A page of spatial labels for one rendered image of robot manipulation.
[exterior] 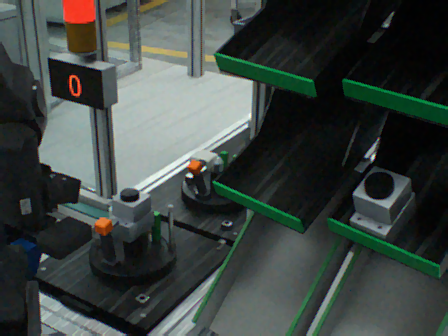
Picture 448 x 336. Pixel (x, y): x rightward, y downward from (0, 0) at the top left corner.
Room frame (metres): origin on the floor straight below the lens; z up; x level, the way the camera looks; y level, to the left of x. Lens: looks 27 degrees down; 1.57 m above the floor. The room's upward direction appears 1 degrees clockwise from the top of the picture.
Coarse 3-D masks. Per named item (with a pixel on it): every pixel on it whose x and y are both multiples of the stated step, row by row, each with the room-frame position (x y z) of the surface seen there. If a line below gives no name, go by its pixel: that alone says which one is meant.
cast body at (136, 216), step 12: (120, 192) 0.83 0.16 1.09; (132, 192) 0.83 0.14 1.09; (120, 204) 0.82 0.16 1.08; (132, 204) 0.81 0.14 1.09; (144, 204) 0.83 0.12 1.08; (120, 216) 0.82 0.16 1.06; (132, 216) 0.80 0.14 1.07; (144, 216) 0.83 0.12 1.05; (120, 228) 0.80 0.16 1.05; (132, 228) 0.80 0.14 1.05; (144, 228) 0.82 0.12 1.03; (132, 240) 0.80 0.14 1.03
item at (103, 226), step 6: (96, 222) 0.78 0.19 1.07; (102, 222) 0.78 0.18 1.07; (108, 222) 0.78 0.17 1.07; (114, 222) 0.79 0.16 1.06; (96, 228) 0.77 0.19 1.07; (102, 228) 0.77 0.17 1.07; (108, 228) 0.77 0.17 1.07; (102, 234) 0.77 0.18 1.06; (108, 234) 0.78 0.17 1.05; (102, 240) 0.78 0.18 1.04; (108, 240) 0.78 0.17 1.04; (102, 246) 0.78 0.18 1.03; (108, 246) 0.77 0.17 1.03; (108, 252) 0.78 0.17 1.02; (114, 252) 0.78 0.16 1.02; (108, 258) 0.78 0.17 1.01; (114, 258) 0.78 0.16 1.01
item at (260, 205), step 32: (352, 64) 0.84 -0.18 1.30; (288, 96) 0.77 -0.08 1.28; (320, 96) 0.79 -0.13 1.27; (288, 128) 0.75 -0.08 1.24; (320, 128) 0.73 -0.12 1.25; (352, 128) 0.72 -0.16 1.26; (256, 160) 0.70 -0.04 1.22; (288, 160) 0.69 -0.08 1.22; (320, 160) 0.68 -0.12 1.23; (352, 160) 0.65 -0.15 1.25; (224, 192) 0.65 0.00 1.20; (256, 192) 0.65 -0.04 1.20; (288, 192) 0.64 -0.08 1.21; (320, 192) 0.61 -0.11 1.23; (288, 224) 0.59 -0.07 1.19
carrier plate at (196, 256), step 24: (192, 240) 0.89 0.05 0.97; (48, 264) 0.81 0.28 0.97; (72, 264) 0.81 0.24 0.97; (192, 264) 0.82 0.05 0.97; (216, 264) 0.82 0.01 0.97; (48, 288) 0.77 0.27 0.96; (72, 288) 0.75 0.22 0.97; (96, 288) 0.75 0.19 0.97; (120, 288) 0.75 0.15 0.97; (144, 288) 0.76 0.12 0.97; (168, 288) 0.76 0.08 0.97; (192, 288) 0.76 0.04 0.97; (96, 312) 0.71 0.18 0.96; (120, 312) 0.70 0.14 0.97; (144, 312) 0.70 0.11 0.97; (168, 312) 0.71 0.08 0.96
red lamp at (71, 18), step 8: (64, 0) 1.01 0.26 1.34; (72, 0) 1.01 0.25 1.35; (80, 0) 1.01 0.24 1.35; (88, 0) 1.02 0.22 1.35; (64, 8) 1.02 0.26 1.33; (72, 8) 1.01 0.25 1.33; (80, 8) 1.01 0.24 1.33; (88, 8) 1.01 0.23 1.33; (64, 16) 1.02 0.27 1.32; (72, 16) 1.01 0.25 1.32; (80, 16) 1.01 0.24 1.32; (88, 16) 1.01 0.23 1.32
